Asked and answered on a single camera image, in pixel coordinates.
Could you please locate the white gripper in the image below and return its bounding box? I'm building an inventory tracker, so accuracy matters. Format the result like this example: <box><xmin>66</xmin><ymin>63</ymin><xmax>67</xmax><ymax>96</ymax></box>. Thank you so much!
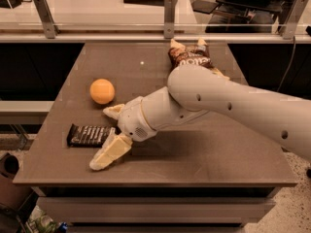
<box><xmin>89</xmin><ymin>96</ymin><xmax>156</xmax><ymax>171</ymax></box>

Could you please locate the black rxbar chocolate wrapper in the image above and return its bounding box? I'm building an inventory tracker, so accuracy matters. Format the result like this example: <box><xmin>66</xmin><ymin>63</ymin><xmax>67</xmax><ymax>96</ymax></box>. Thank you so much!
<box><xmin>66</xmin><ymin>124</ymin><xmax>121</xmax><ymax>148</ymax></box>

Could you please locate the orange fruit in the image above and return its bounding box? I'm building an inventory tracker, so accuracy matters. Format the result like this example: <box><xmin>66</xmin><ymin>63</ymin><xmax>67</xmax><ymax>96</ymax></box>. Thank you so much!
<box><xmin>89</xmin><ymin>79</ymin><xmax>115</xmax><ymax>104</ymax></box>

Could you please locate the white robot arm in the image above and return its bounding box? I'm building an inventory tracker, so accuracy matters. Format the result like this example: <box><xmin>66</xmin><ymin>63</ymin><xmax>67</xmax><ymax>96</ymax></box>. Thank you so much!
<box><xmin>89</xmin><ymin>64</ymin><xmax>311</xmax><ymax>170</ymax></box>

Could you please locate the brown table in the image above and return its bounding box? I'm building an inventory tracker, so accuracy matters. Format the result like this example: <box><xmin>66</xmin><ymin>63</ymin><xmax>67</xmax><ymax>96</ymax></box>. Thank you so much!
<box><xmin>14</xmin><ymin>43</ymin><xmax>296</xmax><ymax>232</ymax></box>

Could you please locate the Late July chips bag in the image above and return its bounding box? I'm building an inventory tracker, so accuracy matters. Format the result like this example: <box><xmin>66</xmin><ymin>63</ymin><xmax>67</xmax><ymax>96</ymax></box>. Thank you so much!
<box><xmin>168</xmin><ymin>38</ymin><xmax>229</xmax><ymax>80</ymax></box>

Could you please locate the dark bin lower left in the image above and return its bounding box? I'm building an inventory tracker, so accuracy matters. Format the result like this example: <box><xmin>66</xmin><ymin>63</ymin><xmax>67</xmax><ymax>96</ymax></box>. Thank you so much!
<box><xmin>0</xmin><ymin>152</ymin><xmax>32</xmax><ymax>211</ymax></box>

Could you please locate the seated person behind glass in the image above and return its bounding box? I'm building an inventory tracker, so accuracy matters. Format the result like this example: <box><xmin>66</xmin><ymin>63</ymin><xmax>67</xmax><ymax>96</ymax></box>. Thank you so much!
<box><xmin>191</xmin><ymin>0</ymin><xmax>294</xmax><ymax>33</ymax></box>

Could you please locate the left metal glass bracket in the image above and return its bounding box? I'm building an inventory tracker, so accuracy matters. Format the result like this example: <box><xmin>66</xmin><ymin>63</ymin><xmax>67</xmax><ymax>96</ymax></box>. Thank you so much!
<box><xmin>33</xmin><ymin>0</ymin><xmax>58</xmax><ymax>39</ymax></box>

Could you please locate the metal glass bracket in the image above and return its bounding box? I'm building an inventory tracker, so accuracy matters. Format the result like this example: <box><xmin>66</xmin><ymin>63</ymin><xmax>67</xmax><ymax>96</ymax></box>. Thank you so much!
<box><xmin>163</xmin><ymin>0</ymin><xmax>177</xmax><ymax>39</ymax></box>
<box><xmin>33</xmin><ymin>0</ymin><xmax>58</xmax><ymax>39</ymax></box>
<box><xmin>280</xmin><ymin>0</ymin><xmax>309</xmax><ymax>40</ymax></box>

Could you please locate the middle metal glass bracket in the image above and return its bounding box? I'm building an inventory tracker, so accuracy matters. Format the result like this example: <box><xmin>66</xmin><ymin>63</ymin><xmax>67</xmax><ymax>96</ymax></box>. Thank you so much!
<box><xmin>163</xmin><ymin>0</ymin><xmax>177</xmax><ymax>39</ymax></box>

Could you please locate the right metal glass bracket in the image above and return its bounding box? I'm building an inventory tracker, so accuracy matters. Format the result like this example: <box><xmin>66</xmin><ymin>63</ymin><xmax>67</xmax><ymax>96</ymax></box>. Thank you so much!
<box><xmin>280</xmin><ymin>0</ymin><xmax>309</xmax><ymax>40</ymax></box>

